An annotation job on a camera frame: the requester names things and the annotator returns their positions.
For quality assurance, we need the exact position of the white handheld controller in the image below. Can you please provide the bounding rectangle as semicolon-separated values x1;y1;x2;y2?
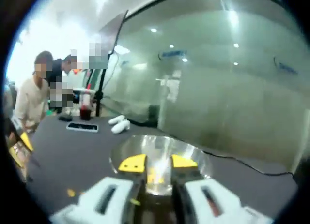
111;120;131;134
108;114;125;125

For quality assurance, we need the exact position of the clear bottle with red drink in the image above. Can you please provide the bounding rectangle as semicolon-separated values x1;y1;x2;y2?
79;88;94;120

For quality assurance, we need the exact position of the black cable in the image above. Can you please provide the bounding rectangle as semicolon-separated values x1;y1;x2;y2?
204;150;299;184

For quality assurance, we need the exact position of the smartphone in pale case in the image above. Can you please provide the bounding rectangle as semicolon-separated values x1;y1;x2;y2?
66;122;99;133

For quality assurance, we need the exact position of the black stand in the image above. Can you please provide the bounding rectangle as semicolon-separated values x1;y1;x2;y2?
95;64;108;118

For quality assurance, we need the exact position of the stainless steel bowl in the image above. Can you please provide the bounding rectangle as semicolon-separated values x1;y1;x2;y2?
110;134;214;196

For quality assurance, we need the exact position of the dark grey table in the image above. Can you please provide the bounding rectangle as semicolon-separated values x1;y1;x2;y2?
24;115;299;224

